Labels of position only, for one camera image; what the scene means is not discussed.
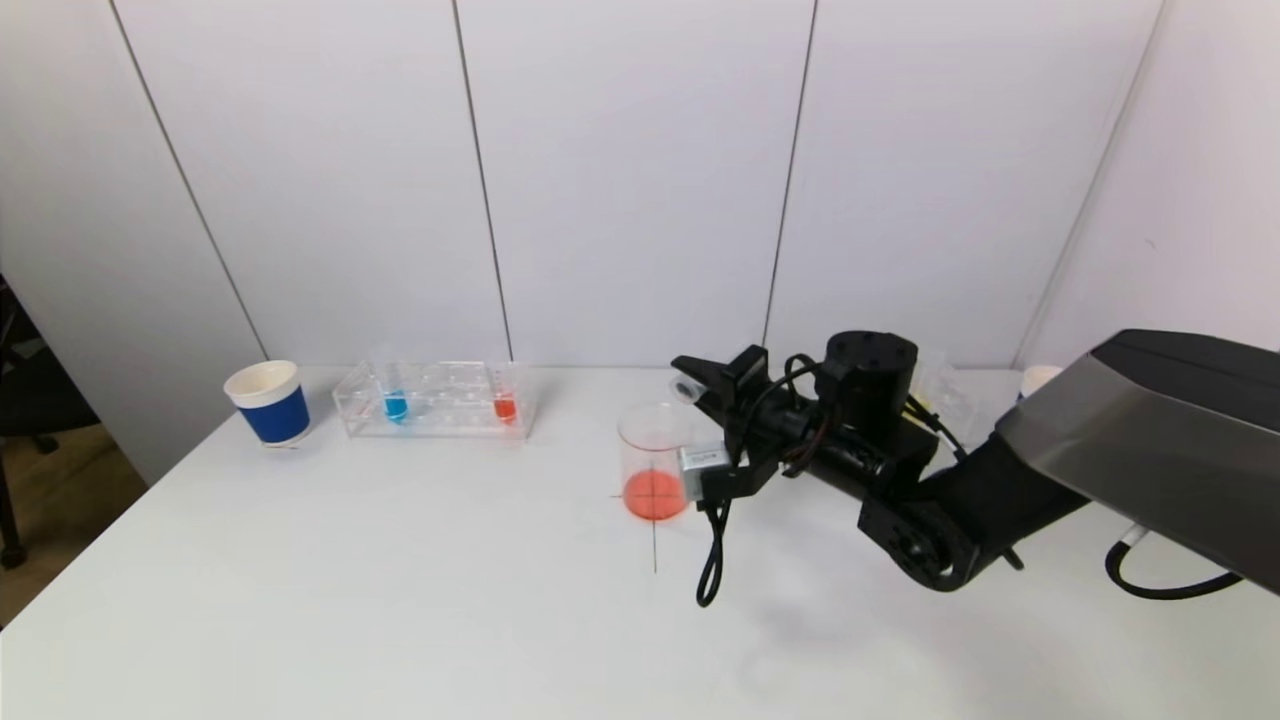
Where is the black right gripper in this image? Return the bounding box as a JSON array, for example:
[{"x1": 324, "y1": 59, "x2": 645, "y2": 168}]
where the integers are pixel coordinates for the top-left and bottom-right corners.
[{"x1": 670, "y1": 344, "x2": 815, "y2": 466}]

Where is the clear glass beaker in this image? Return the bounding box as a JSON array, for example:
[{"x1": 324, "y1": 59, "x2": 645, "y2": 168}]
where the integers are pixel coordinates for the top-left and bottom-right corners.
[{"x1": 617, "y1": 403, "x2": 698, "y2": 523}]

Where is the test tube with red pigment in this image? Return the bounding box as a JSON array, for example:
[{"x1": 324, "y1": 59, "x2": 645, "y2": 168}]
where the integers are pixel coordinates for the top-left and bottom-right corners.
[{"x1": 489, "y1": 352, "x2": 520, "y2": 427}]

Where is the clear acrylic test tube rack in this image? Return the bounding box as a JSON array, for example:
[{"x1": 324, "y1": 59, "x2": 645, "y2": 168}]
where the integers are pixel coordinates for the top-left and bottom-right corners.
[
  {"x1": 905, "y1": 350, "x2": 981, "y2": 446},
  {"x1": 334, "y1": 361, "x2": 536, "y2": 442}
]

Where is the test tube with blue pigment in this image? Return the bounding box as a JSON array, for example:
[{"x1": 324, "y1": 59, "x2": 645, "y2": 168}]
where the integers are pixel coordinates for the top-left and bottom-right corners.
[{"x1": 377, "y1": 350, "x2": 412, "y2": 425}]

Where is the black looped camera cable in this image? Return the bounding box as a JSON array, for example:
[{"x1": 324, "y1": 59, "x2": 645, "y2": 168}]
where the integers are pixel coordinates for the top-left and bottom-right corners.
[{"x1": 695, "y1": 352, "x2": 831, "y2": 608}]

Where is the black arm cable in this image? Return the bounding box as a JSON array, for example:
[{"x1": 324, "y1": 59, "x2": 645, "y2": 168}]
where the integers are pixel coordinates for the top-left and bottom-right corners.
[{"x1": 1105, "y1": 522, "x2": 1246, "y2": 601}]

